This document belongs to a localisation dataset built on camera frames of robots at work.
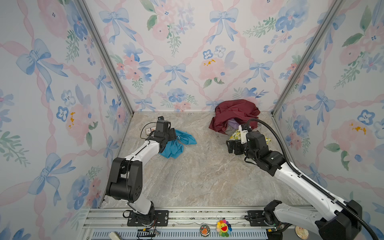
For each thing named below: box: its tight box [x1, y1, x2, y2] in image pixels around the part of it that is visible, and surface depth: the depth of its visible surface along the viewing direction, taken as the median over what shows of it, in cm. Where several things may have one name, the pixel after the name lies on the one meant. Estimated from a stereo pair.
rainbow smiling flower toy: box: [216, 219, 233, 238], surface depth 72 cm
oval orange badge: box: [199, 224, 211, 237], surface depth 72 cm
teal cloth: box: [159, 129, 197, 159], surface depth 99 cm
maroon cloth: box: [209, 99, 261, 136], surface depth 113 cm
